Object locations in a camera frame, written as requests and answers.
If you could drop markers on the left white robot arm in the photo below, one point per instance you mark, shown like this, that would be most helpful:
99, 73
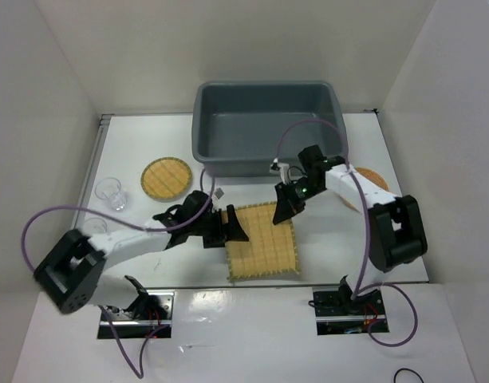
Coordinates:
72, 273

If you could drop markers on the round orange woven basket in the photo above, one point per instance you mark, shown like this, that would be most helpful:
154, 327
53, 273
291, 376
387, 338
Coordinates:
371, 179

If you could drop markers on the round green-rimmed bamboo tray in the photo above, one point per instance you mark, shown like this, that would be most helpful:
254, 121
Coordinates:
166, 178

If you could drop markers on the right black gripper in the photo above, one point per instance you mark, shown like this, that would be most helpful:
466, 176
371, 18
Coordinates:
287, 204

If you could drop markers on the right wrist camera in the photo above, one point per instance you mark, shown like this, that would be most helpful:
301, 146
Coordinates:
280, 169

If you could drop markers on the clear glass cup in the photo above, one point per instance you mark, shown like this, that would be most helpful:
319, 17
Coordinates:
109, 190
94, 225

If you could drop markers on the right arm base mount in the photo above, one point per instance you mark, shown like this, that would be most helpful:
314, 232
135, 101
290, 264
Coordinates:
336, 315

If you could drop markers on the square woven bamboo mat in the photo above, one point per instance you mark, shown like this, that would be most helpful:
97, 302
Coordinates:
270, 250

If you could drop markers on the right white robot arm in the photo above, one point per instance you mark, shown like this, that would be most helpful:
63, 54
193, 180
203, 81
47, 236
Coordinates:
394, 231

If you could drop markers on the grey plastic bin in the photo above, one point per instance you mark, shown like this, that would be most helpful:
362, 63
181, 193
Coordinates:
239, 127

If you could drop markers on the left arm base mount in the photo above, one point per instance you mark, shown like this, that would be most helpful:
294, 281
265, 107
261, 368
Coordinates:
128, 325

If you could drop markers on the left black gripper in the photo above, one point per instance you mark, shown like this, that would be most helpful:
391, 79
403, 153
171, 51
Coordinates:
218, 238

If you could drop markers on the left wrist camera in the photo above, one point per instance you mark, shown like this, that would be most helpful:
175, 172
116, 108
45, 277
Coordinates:
217, 194

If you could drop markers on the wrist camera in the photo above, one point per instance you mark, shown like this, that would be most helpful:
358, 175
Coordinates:
217, 194
280, 169

